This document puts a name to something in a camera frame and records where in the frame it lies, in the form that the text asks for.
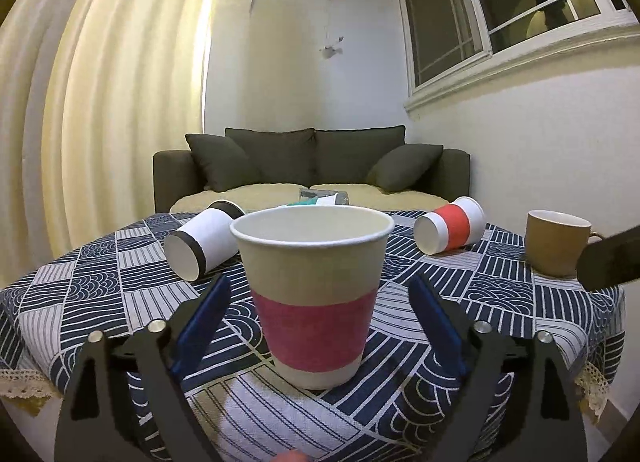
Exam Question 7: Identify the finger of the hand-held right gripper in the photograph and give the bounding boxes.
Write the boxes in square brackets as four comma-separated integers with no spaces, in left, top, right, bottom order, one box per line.
[576,225,640,293]

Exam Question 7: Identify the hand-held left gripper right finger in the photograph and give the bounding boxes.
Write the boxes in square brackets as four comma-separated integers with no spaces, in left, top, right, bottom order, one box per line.
[407,277,589,462]

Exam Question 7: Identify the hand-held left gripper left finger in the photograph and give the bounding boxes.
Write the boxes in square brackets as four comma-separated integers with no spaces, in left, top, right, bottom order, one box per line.
[55,273,232,462]

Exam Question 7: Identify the pink band paper cup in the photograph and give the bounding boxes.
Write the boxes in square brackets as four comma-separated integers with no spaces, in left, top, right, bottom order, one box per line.
[230,205,396,390]

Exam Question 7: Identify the black band white paper cup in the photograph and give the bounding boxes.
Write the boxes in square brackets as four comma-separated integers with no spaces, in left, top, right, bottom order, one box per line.
[164,199,247,283]

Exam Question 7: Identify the red band white paper cup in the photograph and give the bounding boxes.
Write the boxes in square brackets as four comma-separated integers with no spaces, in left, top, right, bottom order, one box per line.
[413,196,487,256]

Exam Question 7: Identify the brown ceramic mug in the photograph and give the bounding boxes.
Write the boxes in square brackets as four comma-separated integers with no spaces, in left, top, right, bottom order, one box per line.
[524,209,606,278]

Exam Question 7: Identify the blue white patterned tablecloth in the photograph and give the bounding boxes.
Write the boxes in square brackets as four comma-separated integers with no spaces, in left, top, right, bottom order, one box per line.
[0,209,628,462]

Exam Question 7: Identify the cream sofa seat cover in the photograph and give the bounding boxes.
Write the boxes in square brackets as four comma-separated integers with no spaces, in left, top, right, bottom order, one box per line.
[169,182,451,216]

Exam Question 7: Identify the dark green sofa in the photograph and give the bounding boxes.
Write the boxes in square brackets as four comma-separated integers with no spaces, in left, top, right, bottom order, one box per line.
[152,125,471,215]

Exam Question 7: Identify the dark green throw pillow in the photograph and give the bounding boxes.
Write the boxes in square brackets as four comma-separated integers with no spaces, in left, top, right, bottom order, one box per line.
[365,143,444,192]
[185,133,262,193]

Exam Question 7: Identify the clear plastic container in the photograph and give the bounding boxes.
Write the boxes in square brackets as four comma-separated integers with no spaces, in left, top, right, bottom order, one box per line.
[299,187,349,207]

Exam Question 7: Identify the cream curtain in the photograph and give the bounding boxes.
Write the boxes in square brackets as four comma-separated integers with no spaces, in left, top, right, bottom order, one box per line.
[0,0,223,293]

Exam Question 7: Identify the white framed window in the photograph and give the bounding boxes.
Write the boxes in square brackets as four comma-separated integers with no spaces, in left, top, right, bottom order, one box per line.
[389,0,640,119]

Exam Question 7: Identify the hanging mobile decoration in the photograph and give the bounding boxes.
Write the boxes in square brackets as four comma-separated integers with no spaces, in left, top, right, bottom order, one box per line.
[319,0,346,61]

